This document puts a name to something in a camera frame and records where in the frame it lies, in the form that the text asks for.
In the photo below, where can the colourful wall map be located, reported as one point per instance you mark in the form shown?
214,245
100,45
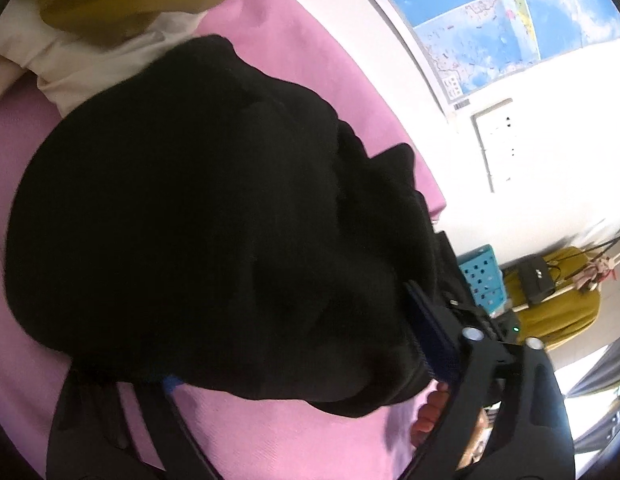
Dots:
465,10

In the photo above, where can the black handbag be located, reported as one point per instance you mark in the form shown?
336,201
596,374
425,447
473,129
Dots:
535,280

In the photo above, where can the plush toy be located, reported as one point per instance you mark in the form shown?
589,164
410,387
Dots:
600,270

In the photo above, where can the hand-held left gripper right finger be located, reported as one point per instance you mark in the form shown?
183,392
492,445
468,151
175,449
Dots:
435,340

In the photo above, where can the teal plastic basket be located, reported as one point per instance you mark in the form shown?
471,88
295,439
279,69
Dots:
482,280

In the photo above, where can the black jacket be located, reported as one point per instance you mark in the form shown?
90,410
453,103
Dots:
190,210

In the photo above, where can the olive and cream clothes pile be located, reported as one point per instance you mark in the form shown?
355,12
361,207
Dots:
90,60

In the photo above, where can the white wall switch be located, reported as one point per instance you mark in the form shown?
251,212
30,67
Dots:
505,182

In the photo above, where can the person's right hand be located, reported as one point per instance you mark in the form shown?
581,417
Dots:
430,415

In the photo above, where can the pink daisy-print blanket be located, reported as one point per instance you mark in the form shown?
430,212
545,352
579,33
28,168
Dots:
315,60

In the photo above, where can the mustard hanging garment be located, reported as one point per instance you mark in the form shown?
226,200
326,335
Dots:
565,315

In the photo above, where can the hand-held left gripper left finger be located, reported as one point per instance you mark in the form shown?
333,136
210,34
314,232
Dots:
90,435

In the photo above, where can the pinkish beige folded garment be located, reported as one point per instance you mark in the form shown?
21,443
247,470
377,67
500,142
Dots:
2,77

